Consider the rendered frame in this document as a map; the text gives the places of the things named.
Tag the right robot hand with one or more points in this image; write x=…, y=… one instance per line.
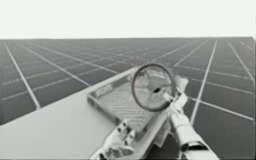
x=178, y=101

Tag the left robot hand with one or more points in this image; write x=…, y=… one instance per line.
x=117, y=141

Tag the grey mesh tray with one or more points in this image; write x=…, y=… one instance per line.
x=124, y=104

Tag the dark steering wheel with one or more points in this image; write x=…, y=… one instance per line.
x=153, y=87

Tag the grey table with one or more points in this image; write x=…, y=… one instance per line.
x=56, y=130

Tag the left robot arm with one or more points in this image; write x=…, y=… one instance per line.
x=97, y=155

